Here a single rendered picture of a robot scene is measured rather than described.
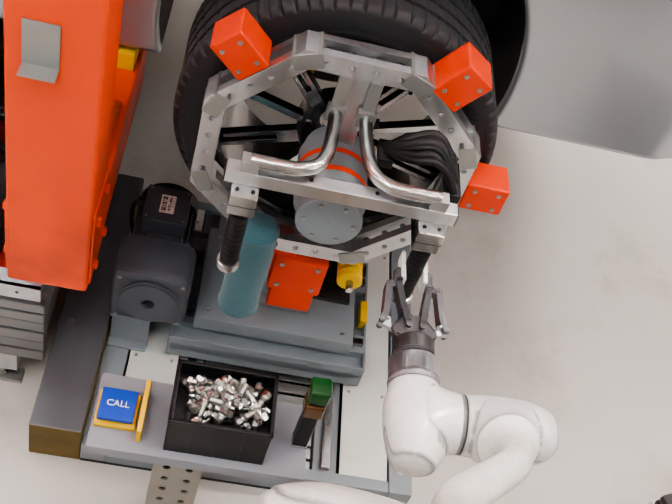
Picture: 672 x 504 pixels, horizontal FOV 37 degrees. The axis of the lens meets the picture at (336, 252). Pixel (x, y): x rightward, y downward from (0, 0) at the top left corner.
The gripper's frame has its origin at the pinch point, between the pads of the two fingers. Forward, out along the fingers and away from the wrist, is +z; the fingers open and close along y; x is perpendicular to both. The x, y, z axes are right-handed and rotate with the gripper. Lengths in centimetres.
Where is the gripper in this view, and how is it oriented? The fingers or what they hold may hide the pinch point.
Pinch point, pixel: (412, 271)
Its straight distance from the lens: 186.8
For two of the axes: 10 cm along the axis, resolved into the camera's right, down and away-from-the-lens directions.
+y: 9.7, 1.9, 1.5
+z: 0.5, -7.5, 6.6
